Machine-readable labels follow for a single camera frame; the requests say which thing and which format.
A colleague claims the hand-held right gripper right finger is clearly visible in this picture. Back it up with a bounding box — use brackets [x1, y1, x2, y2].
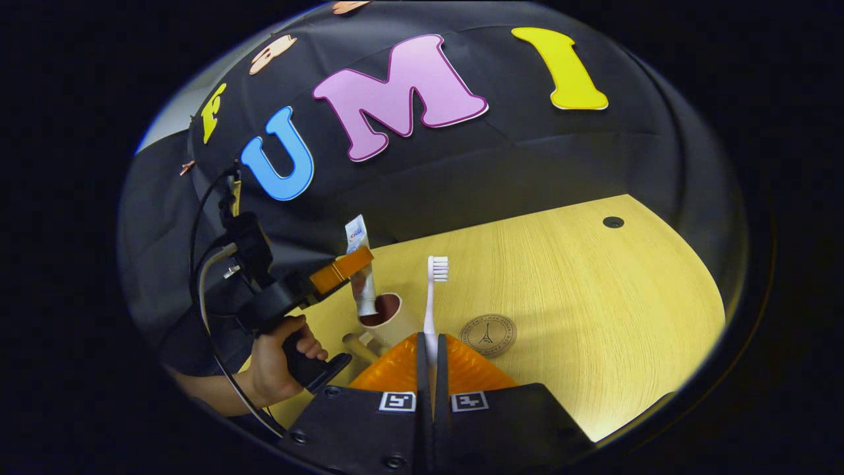
[435, 333, 597, 475]

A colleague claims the beige cup with brown inside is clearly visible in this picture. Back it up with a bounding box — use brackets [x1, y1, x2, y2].
[342, 292, 419, 364]

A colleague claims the grey cable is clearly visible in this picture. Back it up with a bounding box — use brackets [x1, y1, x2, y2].
[198, 243, 287, 439]

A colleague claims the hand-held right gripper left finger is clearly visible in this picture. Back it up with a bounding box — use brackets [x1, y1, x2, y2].
[277, 332, 434, 475]

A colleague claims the white toothbrush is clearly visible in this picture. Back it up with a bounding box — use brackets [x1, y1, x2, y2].
[422, 255, 450, 370]

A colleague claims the black backdrop cloth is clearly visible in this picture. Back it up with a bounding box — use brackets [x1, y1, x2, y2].
[119, 0, 749, 370]

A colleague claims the round brown coaster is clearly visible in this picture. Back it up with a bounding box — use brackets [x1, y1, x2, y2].
[459, 313, 518, 358]

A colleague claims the white toothpaste tube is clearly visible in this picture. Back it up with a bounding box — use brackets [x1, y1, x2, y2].
[344, 214, 379, 317]

